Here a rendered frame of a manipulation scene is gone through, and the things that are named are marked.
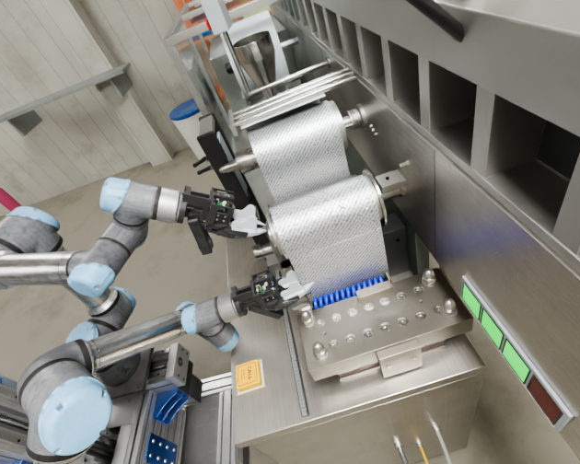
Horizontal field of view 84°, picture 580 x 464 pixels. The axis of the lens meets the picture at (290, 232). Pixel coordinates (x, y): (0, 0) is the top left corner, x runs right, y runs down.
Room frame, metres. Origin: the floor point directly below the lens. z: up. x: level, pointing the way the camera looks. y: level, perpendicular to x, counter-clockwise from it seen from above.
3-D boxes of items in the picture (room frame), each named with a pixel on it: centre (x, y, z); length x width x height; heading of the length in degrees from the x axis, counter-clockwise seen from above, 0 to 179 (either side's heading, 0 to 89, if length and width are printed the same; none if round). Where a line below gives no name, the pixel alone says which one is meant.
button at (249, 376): (0.48, 0.28, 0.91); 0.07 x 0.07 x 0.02; 84
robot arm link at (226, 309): (0.58, 0.23, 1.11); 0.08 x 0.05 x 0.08; 174
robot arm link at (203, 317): (0.58, 0.31, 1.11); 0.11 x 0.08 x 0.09; 84
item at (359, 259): (0.54, -0.09, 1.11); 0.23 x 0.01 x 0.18; 84
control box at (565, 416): (0.20, -0.25, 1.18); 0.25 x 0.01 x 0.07; 174
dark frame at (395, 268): (0.64, -0.14, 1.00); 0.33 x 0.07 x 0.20; 84
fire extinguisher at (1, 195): (4.60, 3.35, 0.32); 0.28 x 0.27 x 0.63; 80
